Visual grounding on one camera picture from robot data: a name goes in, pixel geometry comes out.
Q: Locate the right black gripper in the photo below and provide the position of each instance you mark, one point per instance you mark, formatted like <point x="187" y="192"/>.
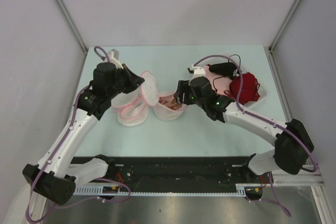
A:
<point x="183" y="87"/>

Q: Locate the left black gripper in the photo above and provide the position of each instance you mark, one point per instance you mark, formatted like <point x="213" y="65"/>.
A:
<point x="134" y="81"/>

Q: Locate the round mesh laundry bag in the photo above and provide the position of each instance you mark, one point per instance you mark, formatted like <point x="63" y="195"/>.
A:
<point x="150" y="93"/>

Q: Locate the black bra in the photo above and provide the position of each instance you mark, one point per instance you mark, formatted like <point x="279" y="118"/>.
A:
<point x="223" y="68"/>

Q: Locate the rose satin bra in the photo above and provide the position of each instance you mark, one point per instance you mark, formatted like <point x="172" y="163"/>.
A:
<point x="170" y="102"/>

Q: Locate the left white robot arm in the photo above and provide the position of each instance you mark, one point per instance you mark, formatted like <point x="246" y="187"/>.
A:
<point x="52" y="177"/>

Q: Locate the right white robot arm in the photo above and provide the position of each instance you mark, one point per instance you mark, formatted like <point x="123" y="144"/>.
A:
<point x="290" y="140"/>

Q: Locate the opened empty mesh laundry bag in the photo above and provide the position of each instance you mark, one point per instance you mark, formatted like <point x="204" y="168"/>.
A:
<point x="131" y="109"/>

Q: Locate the pink bra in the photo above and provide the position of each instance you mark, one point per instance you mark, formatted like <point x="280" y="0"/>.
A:
<point x="221" y="85"/>

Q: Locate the red bra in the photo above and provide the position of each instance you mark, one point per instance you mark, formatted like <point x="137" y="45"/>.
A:
<point x="249" y="92"/>

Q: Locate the white plastic basket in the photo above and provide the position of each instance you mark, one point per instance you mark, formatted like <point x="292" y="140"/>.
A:
<point x="222" y="69"/>

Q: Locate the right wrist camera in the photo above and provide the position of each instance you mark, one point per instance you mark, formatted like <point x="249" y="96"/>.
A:
<point x="196" y="70"/>

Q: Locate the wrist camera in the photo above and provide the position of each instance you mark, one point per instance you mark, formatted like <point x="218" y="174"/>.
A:
<point x="114" y="58"/>
<point x="196" y="70"/>

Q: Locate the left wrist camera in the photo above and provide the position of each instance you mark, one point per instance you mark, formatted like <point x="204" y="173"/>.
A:
<point x="114" y="58"/>

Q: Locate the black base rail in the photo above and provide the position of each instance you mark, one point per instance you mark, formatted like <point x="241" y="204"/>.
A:
<point x="183" y="171"/>

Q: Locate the white slotted cable duct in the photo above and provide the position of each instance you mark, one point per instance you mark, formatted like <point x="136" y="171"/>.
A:
<point x="233" y="190"/>

